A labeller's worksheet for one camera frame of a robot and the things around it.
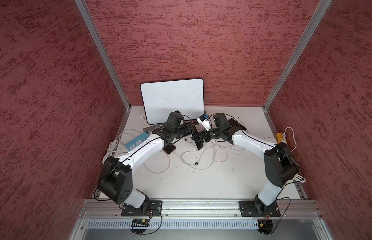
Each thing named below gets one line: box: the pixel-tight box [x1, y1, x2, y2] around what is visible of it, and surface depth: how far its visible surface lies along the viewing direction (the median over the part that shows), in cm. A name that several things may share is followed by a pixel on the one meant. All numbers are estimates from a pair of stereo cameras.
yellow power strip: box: [275, 132, 284, 144], surface depth 103 cm
